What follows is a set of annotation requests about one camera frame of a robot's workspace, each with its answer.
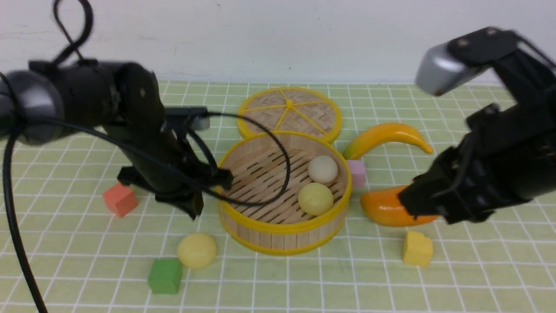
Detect yellow toy banana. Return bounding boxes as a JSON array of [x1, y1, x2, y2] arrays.
[[342, 122, 434, 159]]

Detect green checkered tablecloth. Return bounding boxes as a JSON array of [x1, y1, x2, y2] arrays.
[[0, 80, 556, 313]]

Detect orange toy mango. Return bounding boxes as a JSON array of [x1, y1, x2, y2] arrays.
[[360, 186, 439, 227]]

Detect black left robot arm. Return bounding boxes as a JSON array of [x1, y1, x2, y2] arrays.
[[1, 59, 292, 220]]

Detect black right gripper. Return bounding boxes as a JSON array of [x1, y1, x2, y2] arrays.
[[398, 144, 532, 224]]

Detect yellow foam block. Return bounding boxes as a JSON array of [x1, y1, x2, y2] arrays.
[[402, 230, 434, 267]]

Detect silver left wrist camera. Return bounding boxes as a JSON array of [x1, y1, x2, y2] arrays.
[[165, 107, 211, 131]]

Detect pink foam cube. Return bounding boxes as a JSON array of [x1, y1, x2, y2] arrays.
[[346, 159, 367, 188]]

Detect bamboo steamer tray yellow rim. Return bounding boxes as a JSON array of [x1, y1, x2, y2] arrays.
[[217, 131, 353, 256]]

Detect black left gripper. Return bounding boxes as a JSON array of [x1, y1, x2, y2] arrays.
[[104, 122, 234, 220]]

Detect bamboo steamer lid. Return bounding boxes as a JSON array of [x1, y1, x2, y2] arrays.
[[238, 87, 342, 144]]

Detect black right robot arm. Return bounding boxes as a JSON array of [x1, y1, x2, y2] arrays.
[[399, 37, 555, 224]]

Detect red foam cube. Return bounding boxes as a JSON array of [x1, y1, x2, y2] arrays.
[[103, 183, 139, 218]]

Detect pale yellow bun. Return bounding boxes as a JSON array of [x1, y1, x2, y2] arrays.
[[298, 182, 334, 216], [177, 232, 217, 270]]

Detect green foam cube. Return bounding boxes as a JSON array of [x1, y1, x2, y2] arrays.
[[148, 258, 183, 294]]

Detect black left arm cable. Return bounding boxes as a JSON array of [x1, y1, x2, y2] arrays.
[[0, 0, 291, 313]]

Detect white bun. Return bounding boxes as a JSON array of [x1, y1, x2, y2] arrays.
[[308, 155, 339, 184]]

